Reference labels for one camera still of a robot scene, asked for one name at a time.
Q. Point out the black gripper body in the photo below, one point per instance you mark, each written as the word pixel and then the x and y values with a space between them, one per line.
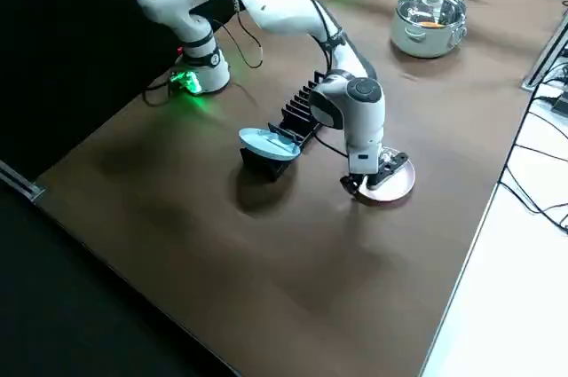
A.
pixel 366 178

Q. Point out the white round plate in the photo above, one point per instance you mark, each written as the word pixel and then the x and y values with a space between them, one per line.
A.
pixel 395 188

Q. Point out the light blue round plate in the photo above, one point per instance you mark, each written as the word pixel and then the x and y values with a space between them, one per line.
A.
pixel 266 144

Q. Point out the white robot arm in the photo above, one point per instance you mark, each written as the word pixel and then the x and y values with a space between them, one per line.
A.
pixel 275 4

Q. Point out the black slotted drying rack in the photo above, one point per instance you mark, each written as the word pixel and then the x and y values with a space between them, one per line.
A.
pixel 302 117

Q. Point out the pale green cooking pot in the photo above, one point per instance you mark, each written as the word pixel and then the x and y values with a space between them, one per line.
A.
pixel 421 42

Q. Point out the orange carrot toy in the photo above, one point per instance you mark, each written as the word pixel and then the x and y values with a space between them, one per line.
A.
pixel 431 24

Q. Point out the glass pot lid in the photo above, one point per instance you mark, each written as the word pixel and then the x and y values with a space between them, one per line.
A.
pixel 426 6

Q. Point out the silver aluminium post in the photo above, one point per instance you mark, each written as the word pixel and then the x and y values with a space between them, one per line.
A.
pixel 546 53

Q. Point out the silver aluminium frame rail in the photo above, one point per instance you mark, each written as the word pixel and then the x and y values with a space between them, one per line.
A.
pixel 20 182

